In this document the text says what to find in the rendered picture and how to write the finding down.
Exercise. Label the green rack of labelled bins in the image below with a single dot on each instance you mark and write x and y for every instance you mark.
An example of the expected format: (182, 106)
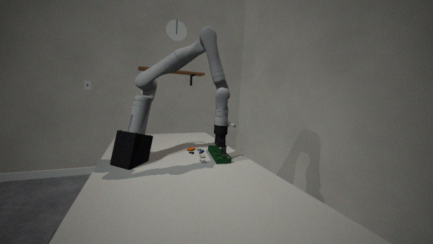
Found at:
(216, 154)

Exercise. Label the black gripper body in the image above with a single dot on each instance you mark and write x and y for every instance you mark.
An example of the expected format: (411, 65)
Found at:
(220, 130)

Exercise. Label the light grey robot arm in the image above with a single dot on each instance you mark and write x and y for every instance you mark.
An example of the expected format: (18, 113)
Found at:
(146, 80)

